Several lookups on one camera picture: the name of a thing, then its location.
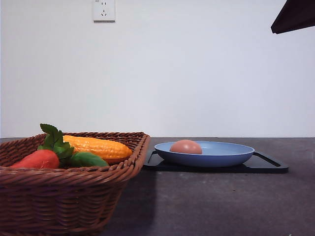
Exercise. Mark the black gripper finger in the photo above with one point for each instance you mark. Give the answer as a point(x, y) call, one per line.
point(295, 14)

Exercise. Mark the blue plate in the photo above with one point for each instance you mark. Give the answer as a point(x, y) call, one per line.
point(214, 154)

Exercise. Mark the brown egg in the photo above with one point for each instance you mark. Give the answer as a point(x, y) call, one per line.
point(186, 147)

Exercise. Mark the brown wicker basket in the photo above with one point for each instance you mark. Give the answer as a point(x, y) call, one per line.
point(64, 201)

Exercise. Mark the black serving tray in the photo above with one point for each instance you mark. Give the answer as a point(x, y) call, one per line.
point(261, 163)

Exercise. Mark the yellow toy corn cob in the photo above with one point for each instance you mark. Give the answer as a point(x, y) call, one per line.
point(107, 149)

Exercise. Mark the green toy pepper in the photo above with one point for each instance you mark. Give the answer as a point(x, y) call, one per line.
point(87, 159)

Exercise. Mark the green carrot leaves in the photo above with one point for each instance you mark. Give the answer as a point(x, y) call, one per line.
point(54, 141)

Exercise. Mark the red toy carrot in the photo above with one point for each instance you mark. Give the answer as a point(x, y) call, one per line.
point(39, 159)

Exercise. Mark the white wall socket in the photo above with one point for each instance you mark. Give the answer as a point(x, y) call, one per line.
point(104, 11)

